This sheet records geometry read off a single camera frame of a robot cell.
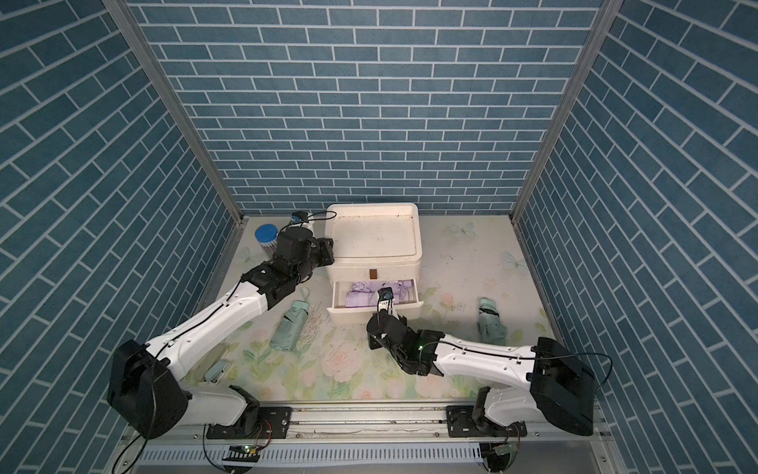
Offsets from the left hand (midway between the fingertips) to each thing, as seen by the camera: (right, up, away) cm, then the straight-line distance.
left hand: (341, 243), depth 81 cm
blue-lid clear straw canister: (-25, +2, +9) cm, 26 cm away
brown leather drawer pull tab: (+9, -8, -1) cm, 12 cm away
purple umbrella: (+5, -15, +2) cm, 16 cm away
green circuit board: (-23, -52, -9) cm, 58 cm away
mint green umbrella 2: (+44, -26, +5) cm, 51 cm away
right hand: (+9, -22, -1) cm, 23 cm away
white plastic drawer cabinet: (+9, -1, 0) cm, 10 cm away
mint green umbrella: (-17, -25, +8) cm, 31 cm away
